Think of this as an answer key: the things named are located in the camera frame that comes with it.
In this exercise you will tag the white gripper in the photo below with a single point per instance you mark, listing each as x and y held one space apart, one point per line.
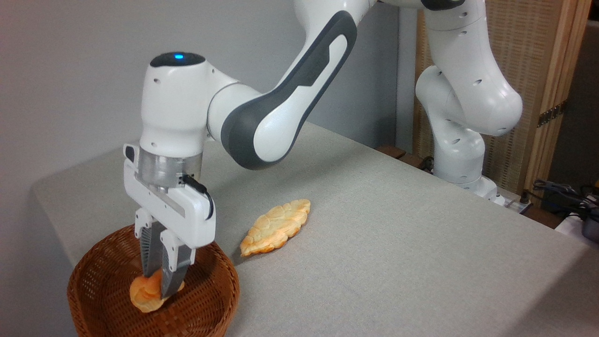
187 220

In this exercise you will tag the round knotted bread bun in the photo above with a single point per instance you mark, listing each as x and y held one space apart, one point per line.
146 295

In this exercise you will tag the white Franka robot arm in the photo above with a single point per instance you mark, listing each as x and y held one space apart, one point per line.
281 117

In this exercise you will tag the flat leaf-shaped bread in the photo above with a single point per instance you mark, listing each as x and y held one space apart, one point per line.
276 227

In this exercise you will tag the brown wicker basket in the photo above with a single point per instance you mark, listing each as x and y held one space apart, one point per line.
206 290

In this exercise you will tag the grey tablecloth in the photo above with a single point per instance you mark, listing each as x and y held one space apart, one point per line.
398 243

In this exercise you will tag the white power strip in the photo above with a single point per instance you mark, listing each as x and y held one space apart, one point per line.
512 203

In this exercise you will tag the white and grey device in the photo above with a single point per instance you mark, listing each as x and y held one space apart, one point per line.
578 227

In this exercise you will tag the bamboo folding screen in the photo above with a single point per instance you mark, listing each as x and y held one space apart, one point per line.
531 56

